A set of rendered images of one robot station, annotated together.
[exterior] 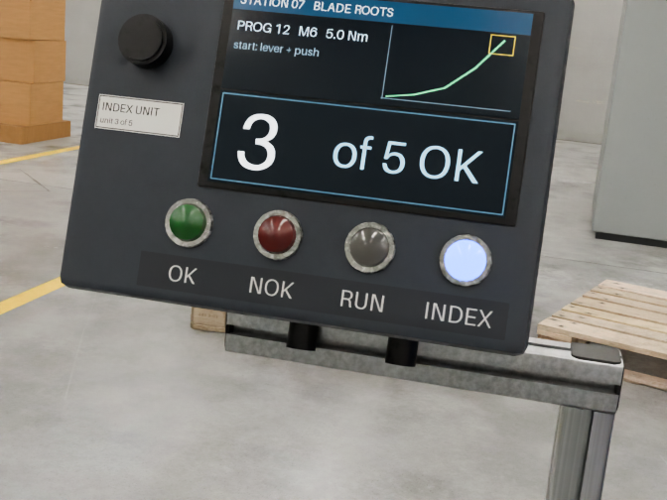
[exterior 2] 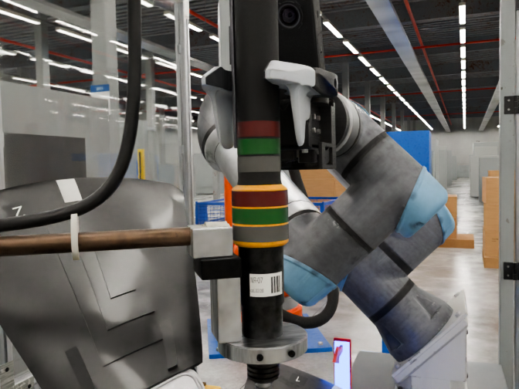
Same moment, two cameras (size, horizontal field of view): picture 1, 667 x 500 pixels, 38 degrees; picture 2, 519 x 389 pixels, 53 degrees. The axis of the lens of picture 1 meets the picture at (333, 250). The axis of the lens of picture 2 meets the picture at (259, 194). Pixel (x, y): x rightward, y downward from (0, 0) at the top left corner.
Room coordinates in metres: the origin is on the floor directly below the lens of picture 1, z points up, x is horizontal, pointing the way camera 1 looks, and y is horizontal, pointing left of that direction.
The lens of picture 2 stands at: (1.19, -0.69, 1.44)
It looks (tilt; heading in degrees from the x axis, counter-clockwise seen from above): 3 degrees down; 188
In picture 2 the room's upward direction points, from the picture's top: 1 degrees counter-clockwise
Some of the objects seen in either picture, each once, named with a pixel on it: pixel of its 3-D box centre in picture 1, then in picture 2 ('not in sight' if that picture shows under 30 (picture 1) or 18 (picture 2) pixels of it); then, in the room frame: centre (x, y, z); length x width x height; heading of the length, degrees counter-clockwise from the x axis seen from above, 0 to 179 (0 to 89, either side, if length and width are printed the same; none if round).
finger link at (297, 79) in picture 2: not in sight; (295, 106); (0.79, -0.72, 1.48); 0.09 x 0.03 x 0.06; 176
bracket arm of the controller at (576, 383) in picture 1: (418, 350); not in sight; (0.56, -0.06, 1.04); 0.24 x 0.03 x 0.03; 79
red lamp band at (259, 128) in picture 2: not in sight; (258, 130); (0.79, -0.75, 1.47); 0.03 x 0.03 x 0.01
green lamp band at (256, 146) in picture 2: not in sight; (259, 147); (0.79, -0.75, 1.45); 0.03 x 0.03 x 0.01
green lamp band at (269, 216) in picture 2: not in sight; (259, 214); (0.79, -0.75, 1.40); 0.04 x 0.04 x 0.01
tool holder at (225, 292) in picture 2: not in sight; (249, 287); (0.79, -0.76, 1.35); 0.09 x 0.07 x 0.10; 113
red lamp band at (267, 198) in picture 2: not in sight; (259, 197); (0.79, -0.75, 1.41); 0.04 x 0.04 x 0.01
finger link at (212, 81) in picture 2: not in sight; (227, 111); (0.77, -0.77, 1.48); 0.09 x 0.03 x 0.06; 156
